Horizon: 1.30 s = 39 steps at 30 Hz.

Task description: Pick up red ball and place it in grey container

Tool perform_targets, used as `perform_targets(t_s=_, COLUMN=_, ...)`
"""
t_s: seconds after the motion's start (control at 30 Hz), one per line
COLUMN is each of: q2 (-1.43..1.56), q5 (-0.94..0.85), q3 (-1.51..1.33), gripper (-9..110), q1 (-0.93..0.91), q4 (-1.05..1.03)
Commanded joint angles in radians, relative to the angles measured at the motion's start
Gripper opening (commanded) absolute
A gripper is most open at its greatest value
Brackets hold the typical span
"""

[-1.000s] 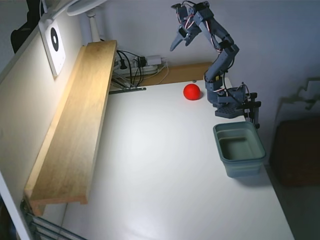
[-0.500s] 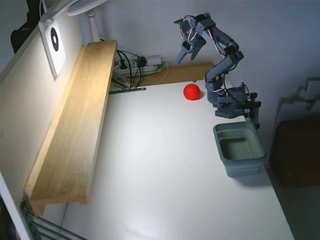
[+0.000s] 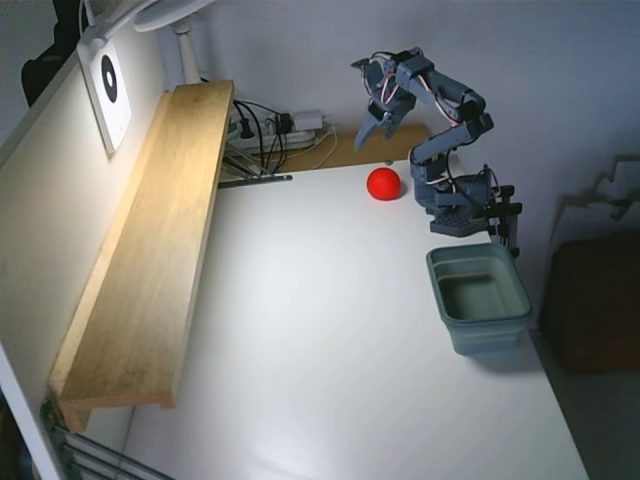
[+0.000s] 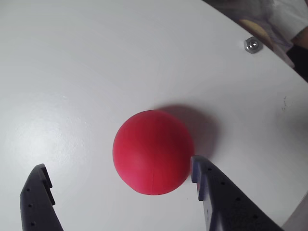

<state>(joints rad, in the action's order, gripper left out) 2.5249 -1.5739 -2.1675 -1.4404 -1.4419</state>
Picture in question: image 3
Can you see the blue-grey gripper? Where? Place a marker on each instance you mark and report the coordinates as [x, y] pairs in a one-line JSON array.
[[378, 118]]

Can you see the red ball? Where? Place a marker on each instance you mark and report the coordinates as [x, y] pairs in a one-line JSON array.
[[383, 184]]

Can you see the blue-grey robot arm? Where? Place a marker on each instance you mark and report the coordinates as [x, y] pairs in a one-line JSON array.
[[450, 92]]

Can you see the grey rectangular container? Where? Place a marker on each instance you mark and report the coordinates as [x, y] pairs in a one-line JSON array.
[[480, 340]]

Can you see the brown wooden board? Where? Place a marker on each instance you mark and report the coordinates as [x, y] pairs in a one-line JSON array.
[[370, 156]]

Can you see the white power adapter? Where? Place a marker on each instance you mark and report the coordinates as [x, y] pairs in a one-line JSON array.
[[307, 119]]

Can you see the white power strip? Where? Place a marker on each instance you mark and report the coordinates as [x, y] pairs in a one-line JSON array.
[[300, 136]]

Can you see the black adapter plug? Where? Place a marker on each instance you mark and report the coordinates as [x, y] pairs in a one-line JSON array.
[[282, 122]]

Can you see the black clamp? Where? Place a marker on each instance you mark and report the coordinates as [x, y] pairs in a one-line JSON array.
[[507, 220]]

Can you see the white desk lamp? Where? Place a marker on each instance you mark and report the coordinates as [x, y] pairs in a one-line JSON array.
[[186, 55]]

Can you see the pale angular fixture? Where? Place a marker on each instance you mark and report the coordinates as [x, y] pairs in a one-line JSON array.
[[620, 167]]

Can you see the long wooden shelf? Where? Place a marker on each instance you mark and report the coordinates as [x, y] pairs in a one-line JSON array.
[[150, 250]]

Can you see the white panel with black circle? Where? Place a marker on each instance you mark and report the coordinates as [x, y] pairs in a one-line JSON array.
[[117, 120]]

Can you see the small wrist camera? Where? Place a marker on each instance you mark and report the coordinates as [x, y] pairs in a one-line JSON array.
[[361, 63]]

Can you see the aluminium rail bracket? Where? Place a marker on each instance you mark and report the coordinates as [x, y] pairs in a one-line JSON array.
[[255, 179]]

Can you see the metal frame rails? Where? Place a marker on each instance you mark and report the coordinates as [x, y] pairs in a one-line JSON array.
[[100, 452]]

